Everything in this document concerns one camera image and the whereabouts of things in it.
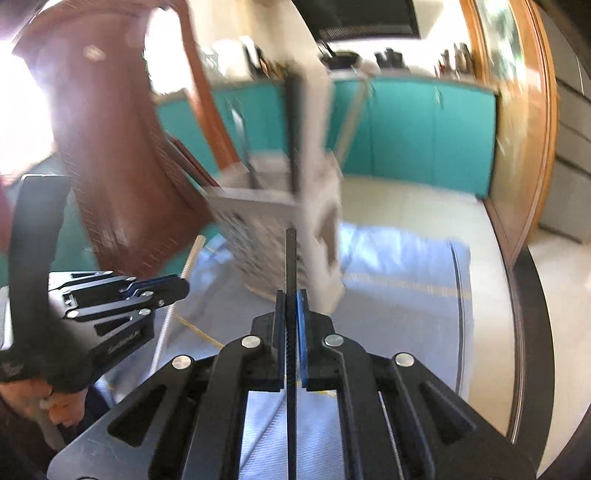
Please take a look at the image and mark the black textured chopstick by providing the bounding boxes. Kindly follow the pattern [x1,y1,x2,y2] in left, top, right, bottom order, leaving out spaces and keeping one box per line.
[284,227,298,480]

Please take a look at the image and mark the beige chopstick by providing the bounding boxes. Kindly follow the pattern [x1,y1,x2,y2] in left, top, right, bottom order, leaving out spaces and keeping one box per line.
[333,78,374,160]

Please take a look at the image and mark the black frying pan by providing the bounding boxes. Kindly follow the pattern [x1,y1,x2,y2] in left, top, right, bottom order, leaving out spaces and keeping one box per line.
[321,41,361,70]

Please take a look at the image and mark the carved wooden chair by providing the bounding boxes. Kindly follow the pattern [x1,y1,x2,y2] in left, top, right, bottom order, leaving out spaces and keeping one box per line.
[11,0,241,282]

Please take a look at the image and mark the light blue table cloth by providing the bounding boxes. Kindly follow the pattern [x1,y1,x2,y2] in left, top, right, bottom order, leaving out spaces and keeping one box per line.
[99,222,472,480]

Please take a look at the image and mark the black round table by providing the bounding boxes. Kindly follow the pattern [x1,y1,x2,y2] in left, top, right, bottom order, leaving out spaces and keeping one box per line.
[505,244,555,444]

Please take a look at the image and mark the white plastic utensil holder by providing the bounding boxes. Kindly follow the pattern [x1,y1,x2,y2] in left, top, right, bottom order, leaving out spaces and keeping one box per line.
[205,60,347,312]

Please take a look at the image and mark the person's left hand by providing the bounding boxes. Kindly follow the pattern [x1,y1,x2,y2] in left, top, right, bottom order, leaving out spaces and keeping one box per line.
[0,376,89,431]

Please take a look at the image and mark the wooden framed glass door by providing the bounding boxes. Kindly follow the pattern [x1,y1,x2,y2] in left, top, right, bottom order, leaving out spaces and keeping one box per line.
[459,0,559,278]

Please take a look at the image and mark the teal kitchen cabinets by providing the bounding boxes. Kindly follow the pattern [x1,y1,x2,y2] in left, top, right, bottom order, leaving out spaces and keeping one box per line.
[0,76,502,278]

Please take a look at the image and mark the grey panelled cabinet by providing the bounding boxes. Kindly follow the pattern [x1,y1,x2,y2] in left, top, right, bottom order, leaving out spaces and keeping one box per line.
[538,46,591,245]

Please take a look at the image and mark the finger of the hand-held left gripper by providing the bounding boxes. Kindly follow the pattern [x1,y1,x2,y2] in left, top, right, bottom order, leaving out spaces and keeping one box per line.
[48,271,180,296]
[62,277,191,337]

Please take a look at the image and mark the black range hood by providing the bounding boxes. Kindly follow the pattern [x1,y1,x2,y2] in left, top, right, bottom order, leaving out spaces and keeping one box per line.
[293,0,421,40]

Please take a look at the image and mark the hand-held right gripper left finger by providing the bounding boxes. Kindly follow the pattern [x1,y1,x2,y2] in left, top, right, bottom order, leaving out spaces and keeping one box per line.
[107,290,289,480]

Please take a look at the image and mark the white textured chopstick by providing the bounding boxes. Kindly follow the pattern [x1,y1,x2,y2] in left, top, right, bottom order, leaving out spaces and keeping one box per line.
[150,234,206,374]

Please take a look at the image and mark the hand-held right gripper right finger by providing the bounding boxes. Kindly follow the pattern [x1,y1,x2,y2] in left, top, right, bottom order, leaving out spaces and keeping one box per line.
[297,289,502,480]

